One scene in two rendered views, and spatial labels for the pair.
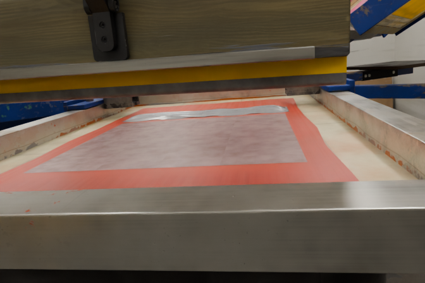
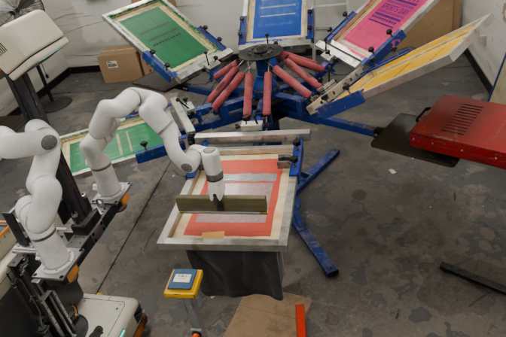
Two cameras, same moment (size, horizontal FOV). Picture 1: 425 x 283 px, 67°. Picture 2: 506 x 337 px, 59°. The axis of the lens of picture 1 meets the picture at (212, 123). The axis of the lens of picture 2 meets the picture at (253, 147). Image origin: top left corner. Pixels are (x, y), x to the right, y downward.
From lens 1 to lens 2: 1.76 m
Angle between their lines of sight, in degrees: 21
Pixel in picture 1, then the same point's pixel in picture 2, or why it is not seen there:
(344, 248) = (257, 248)
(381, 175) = (276, 229)
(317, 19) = (260, 206)
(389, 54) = not seen: outside the picture
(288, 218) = (250, 245)
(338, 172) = (269, 227)
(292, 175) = (260, 228)
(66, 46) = (210, 207)
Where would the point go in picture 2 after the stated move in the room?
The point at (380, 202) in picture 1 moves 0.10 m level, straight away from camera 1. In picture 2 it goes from (261, 244) to (272, 228)
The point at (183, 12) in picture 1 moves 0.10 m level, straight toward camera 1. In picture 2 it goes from (234, 203) to (235, 219)
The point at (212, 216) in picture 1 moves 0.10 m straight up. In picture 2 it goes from (241, 245) to (236, 227)
